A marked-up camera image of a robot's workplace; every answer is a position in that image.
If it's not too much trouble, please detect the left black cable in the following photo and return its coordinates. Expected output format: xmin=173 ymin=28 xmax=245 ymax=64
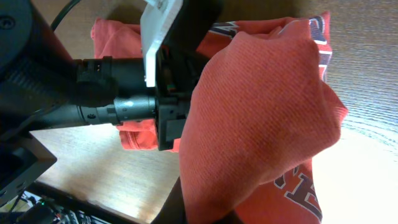
xmin=49 ymin=0 xmax=82 ymax=32

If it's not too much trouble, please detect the orange-red t-shirt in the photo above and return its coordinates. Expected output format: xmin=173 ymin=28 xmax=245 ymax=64
xmin=90 ymin=11 xmax=349 ymax=224

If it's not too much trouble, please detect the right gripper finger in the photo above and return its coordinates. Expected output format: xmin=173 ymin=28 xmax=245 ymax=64
xmin=151 ymin=178 xmax=187 ymax=224

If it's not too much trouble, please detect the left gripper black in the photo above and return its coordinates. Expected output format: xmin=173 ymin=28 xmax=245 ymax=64
xmin=155 ymin=0 xmax=223 ymax=151

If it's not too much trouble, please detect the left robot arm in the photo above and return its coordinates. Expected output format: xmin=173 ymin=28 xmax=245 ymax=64
xmin=1 ymin=0 xmax=223 ymax=204

